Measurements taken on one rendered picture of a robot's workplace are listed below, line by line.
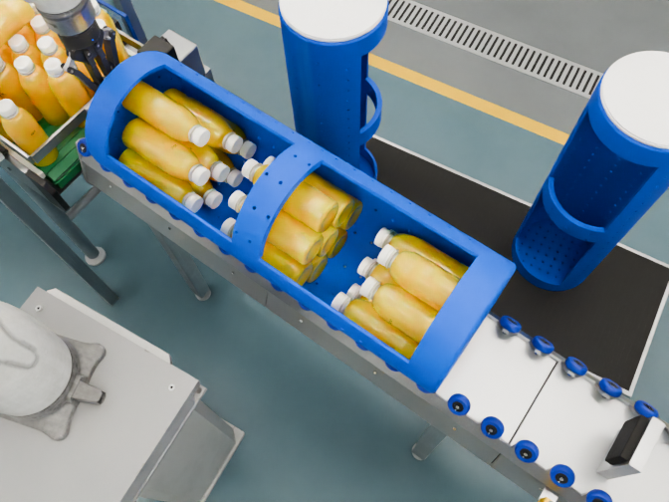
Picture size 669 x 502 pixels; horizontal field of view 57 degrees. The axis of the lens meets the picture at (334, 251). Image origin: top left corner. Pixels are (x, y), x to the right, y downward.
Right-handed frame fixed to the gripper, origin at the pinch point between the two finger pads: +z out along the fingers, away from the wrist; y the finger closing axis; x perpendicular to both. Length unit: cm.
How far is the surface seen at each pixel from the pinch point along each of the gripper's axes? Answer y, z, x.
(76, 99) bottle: 0.8, 15.3, -19.0
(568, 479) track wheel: 8, 18, 118
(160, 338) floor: 28, 116, -5
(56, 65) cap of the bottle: -0.4, 5.8, -21.3
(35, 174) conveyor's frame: 19.7, 26.3, -20.4
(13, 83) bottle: 7.3, 11.6, -31.6
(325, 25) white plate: -50, 12, 18
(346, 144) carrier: -50, 57, 25
